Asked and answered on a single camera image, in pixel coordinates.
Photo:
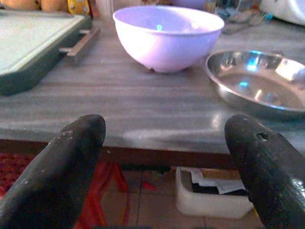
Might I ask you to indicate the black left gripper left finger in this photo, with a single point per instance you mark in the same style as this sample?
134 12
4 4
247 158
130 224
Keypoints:
52 176

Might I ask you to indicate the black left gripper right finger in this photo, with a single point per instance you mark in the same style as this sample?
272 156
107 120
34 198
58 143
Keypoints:
267 171

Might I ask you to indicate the white paper slip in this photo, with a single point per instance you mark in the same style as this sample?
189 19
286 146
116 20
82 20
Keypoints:
214 182

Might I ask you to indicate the white plastic box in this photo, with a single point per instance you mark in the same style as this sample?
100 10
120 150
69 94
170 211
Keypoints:
205 202

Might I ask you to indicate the round steel plate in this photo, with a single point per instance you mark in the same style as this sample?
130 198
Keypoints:
259 81

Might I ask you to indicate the steel fork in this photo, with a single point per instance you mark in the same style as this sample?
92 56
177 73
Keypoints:
245 22

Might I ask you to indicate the white appliance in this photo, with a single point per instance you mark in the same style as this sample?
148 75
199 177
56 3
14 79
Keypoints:
286 9

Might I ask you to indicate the lilac plastic bowl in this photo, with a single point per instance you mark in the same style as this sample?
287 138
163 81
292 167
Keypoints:
188 3
166 38

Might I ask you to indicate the steel vessel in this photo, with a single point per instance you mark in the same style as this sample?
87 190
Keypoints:
232 8

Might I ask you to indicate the yellow packet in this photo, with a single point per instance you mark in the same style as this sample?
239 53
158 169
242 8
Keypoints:
78 6

